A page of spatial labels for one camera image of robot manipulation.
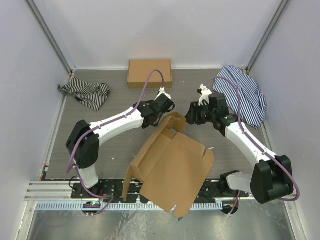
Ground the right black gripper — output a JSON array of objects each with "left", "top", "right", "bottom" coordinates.
[{"left": 183, "top": 100, "right": 216, "bottom": 125}]

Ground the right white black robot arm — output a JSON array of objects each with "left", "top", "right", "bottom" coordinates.
[{"left": 185, "top": 93, "right": 294, "bottom": 204}]

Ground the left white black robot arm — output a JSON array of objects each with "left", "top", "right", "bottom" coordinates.
[{"left": 65, "top": 93, "right": 175, "bottom": 199}]

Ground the folded brown cardboard box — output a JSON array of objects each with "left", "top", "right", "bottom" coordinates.
[{"left": 127, "top": 59, "right": 172, "bottom": 89}]

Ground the blue white striped cloth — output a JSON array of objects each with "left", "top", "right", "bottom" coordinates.
[{"left": 212, "top": 65, "right": 267, "bottom": 129}]

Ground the black white striped cloth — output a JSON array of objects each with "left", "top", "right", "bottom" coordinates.
[{"left": 57, "top": 76, "right": 111, "bottom": 111}]

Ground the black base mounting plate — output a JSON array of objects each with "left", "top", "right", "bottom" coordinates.
[{"left": 69, "top": 178, "right": 236, "bottom": 204}]

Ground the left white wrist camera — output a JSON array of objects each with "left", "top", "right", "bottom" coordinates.
[{"left": 155, "top": 87, "right": 172, "bottom": 100}]

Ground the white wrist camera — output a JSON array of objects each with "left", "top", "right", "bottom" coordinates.
[
  {"left": 155, "top": 87, "right": 172, "bottom": 100},
  {"left": 197, "top": 84, "right": 212, "bottom": 106}
]

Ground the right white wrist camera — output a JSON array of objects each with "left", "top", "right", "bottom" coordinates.
[{"left": 197, "top": 84, "right": 212, "bottom": 106}]

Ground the left aluminium corner post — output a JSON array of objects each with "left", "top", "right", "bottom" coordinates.
[{"left": 25, "top": 0, "right": 74, "bottom": 74}]

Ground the aluminium corner post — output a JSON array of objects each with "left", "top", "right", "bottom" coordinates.
[
  {"left": 25, "top": 0, "right": 74, "bottom": 74},
  {"left": 245, "top": 0, "right": 292, "bottom": 73}
]

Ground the right aluminium corner post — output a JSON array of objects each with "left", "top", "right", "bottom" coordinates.
[{"left": 245, "top": 0, "right": 292, "bottom": 73}]

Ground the aluminium rail front bar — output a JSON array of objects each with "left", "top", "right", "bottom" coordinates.
[{"left": 24, "top": 179, "right": 297, "bottom": 201}]

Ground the grey slotted cable duct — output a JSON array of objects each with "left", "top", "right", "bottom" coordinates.
[{"left": 35, "top": 200, "right": 223, "bottom": 211}]

